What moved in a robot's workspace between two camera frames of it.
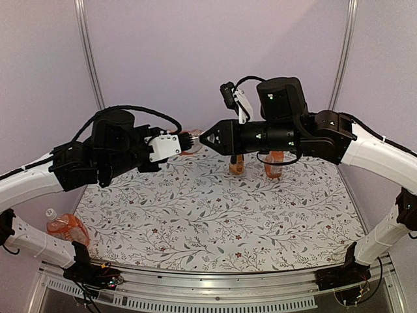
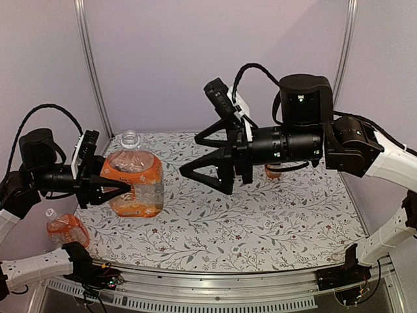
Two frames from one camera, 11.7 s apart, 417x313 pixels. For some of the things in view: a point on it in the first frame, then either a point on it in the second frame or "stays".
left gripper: x=154 y=168 → x=88 y=183
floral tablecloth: x=187 y=212 stays
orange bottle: x=68 y=226 stays
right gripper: x=228 y=143 → x=219 y=158
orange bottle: x=184 y=152 → x=140 y=167
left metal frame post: x=81 y=15 stays
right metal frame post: x=346 y=52 stays
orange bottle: x=272 y=170 stays
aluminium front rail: x=238 y=290 stays
